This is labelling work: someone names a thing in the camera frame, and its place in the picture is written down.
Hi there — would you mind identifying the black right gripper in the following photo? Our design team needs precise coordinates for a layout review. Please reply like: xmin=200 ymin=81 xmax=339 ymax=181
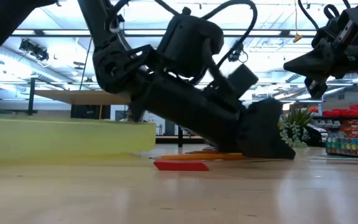
xmin=283 ymin=0 xmax=358 ymax=80

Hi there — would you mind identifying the black metal post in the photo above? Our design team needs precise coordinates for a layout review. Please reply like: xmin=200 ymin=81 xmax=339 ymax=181
xmin=27 ymin=77 xmax=37 ymax=116

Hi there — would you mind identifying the black rounded seat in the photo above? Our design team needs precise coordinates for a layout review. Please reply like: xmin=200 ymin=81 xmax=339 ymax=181
xmin=305 ymin=123 xmax=329 ymax=147

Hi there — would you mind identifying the orange pencil pink eraser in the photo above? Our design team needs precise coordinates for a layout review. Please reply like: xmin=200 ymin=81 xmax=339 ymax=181
xmin=160 ymin=151 xmax=248 ymax=162

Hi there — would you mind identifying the black mounted camera with cable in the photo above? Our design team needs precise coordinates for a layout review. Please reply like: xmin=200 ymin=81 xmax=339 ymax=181
xmin=227 ymin=39 xmax=249 ymax=64

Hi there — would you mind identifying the black cabinet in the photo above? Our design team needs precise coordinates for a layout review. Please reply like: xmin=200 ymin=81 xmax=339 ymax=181
xmin=70 ymin=104 xmax=112 ymax=120

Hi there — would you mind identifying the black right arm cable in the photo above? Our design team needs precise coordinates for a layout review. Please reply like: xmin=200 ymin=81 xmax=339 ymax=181
xmin=296 ymin=0 xmax=341 ymax=32

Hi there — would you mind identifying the black mounted camera rig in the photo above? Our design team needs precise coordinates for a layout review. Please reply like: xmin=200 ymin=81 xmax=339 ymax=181
xmin=18 ymin=38 xmax=50 ymax=62

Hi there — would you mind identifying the red eraser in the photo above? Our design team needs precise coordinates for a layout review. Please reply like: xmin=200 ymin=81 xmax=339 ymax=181
xmin=153 ymin=159 xmax=210 ymax=172

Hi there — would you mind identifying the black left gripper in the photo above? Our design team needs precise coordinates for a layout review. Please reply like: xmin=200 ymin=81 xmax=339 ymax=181
xmin=128 ymin=70 xmax=297 ymax=160

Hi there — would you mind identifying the yellow-green translucent plastic box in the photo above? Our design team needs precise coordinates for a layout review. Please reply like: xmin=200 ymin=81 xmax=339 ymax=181
xmin=0 ymin=112 xmax=157 ymax=164

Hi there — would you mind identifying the wooden tabletop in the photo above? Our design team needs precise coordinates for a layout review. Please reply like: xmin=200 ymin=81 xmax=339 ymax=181
xmin=34 ymin=90 xmax=132 ymax=106

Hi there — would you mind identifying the black beam with lights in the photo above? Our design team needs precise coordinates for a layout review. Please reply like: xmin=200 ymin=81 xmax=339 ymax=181
xmin=9 ymin=28 xmax=319 ymax=39

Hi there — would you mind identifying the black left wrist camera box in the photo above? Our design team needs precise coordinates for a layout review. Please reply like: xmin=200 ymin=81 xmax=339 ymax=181
xmin=227 ymin=63 xmax=260 ymax=98

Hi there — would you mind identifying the colourful paint set box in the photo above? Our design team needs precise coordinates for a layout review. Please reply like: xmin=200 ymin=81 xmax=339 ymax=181
xmin=325 ymin=136 xmax=358 ymax=160

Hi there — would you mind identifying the green trailing plant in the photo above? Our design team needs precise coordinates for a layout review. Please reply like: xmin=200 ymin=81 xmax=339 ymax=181
xmin=277 ymin=106 xmax=316 ymax=149

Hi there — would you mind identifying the black hanging cable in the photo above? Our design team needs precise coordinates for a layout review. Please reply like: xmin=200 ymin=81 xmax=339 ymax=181
xmin=78 ymin=36 xmax=93 ymax=91

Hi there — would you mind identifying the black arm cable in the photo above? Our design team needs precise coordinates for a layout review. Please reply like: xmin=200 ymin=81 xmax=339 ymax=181
xmin=296 ymin=0 xmax=341 ymax=32
xmin=201 ymin=0 xmax=260 ymax=68

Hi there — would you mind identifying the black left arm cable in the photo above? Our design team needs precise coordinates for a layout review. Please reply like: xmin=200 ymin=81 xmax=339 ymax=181
xmin=201 ymin=0 xmax=260 ymax=68

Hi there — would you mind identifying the black metal frame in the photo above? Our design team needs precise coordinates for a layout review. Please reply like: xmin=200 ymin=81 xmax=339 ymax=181
xmin=177 ymin=124 xmax=184 ymax=149

